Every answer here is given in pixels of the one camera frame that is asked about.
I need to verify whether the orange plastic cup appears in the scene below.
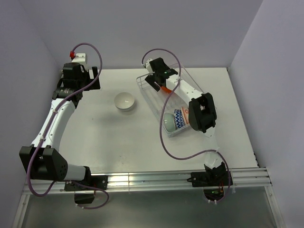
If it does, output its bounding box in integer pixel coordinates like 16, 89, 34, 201
161, 86, 171, 94

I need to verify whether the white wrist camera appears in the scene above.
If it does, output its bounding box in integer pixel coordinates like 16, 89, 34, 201
69, 51, 87, 67
142, 58, 153, 73

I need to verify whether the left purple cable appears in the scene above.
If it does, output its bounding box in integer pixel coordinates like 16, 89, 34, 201
26, 42, 109, 210

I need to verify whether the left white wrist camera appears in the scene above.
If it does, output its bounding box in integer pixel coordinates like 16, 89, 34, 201
69, 51, 87, 67

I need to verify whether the orange floral ceramic bowl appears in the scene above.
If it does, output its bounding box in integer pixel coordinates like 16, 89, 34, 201
181, 107, 190, 125

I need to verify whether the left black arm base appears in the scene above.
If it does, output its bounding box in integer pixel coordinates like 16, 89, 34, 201
64, 175, 110, 209

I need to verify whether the grey-green ceramic bowl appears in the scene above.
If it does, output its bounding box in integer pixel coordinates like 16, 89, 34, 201
163, 113, 176, 133

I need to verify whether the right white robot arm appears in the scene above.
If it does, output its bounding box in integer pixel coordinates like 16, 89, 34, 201
142, 57, 231, 186

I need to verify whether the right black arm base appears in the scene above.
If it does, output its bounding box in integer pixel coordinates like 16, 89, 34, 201
187, 162, 233, 202

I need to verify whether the purple cable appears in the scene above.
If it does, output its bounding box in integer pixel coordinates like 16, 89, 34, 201
142, 48, 231, 204
26, 42, 109, 210

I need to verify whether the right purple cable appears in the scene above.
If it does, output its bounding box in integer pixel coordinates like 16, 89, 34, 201
142, 48, 231, 204

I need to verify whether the white ceramic bowl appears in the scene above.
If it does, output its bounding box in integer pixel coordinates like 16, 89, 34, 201
114, 92, 135, 111

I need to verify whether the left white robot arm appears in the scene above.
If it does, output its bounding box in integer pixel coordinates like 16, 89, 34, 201
19, 60, 101, 190

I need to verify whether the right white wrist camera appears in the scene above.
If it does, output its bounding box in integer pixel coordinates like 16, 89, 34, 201
142, 58, 153, 73

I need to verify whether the aluminium frame rail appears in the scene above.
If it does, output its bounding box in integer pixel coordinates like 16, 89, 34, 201
12, 68, 285, 228

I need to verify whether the orange geometric blue bowl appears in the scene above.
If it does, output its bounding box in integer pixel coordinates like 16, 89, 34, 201
173, 109, 186, 129

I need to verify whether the white wire dish rack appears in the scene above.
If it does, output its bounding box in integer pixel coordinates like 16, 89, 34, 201
135, 62, 207, 139

